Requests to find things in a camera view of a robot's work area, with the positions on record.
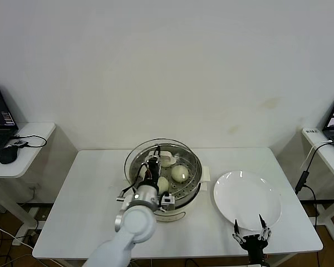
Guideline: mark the white side desk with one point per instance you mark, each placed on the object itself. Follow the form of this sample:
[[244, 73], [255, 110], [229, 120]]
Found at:
[[323, 158], [30, 144]]

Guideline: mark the cream electric cooking pot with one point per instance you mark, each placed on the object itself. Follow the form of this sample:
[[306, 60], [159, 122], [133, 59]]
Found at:
[[178, 217]]

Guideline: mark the small white desk label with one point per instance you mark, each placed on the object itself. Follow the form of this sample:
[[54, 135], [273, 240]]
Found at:
[[311, 131]]

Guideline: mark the small black usb hub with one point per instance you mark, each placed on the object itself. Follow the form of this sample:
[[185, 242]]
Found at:
[[20, 143]]

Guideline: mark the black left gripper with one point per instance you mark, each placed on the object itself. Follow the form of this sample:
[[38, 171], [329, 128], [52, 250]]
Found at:
[[153, 176]]

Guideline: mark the perforated steel steamer basket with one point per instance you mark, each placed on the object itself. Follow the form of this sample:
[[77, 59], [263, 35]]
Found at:
[[193, 183]]

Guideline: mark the round white plate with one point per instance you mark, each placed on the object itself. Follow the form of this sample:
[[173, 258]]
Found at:
[[247, 194]]

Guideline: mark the black computer mouse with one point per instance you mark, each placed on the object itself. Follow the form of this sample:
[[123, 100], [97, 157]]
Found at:
[[8, 155]]

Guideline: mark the round glass pot lid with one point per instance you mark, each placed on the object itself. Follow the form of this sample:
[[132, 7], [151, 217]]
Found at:
[[167, 160]]

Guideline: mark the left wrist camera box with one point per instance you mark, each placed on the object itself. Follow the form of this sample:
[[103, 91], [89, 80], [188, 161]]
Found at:
[[167, 201]]

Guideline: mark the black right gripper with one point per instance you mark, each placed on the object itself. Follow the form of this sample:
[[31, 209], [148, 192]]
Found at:
[[254, 246]]

